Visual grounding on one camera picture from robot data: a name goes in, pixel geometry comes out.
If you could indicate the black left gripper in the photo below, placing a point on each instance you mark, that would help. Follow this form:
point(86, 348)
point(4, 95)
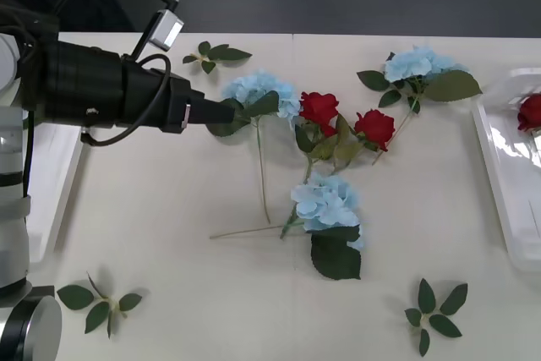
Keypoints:
point(148, 99)

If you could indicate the pale blue flower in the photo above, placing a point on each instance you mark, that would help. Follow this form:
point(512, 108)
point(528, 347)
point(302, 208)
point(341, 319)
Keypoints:
point(325, 200)
point(414, 63)
point(253, 86)

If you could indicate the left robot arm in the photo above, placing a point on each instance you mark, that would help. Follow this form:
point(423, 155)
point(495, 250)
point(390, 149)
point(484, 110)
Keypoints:
point(76, 82)

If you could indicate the red rose with green stem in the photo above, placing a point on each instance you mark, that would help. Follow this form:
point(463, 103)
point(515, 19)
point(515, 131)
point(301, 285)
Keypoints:
point(319, 106)

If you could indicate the shallow white box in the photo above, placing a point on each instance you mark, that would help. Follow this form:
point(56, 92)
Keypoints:
point(503, 175)
point(55, 192)

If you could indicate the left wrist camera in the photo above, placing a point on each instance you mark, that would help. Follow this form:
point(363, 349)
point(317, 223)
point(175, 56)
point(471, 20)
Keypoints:
point(165, 30)

